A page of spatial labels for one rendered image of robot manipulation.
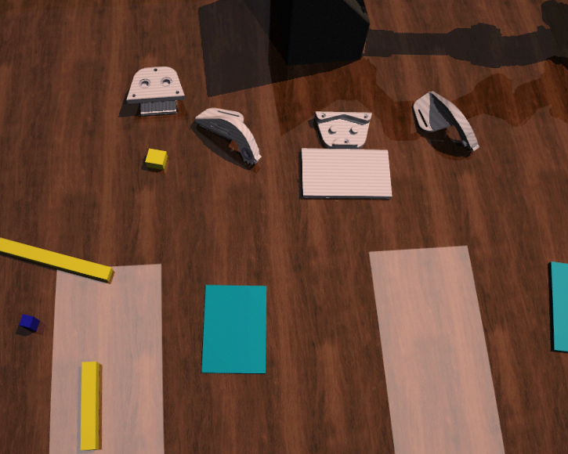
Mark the pink rectangular plate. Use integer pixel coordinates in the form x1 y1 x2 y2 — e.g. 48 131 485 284
302 148 392 199

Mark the small blue cube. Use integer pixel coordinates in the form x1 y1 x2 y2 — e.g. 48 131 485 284
19 314 39 331

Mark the teal rectangular plate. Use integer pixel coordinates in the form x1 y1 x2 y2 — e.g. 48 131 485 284
201 285 266 373

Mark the yellow flat bar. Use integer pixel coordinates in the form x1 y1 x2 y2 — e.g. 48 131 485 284
0 237 113 282

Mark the teal rectangular block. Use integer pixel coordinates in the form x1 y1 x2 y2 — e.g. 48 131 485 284
549 261 568 352

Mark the pink plate with two round holes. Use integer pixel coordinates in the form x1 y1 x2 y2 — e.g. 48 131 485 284
127 67 186 104

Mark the pink trapezoid plate with holes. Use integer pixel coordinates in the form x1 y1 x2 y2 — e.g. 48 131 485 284
315 112 372 150

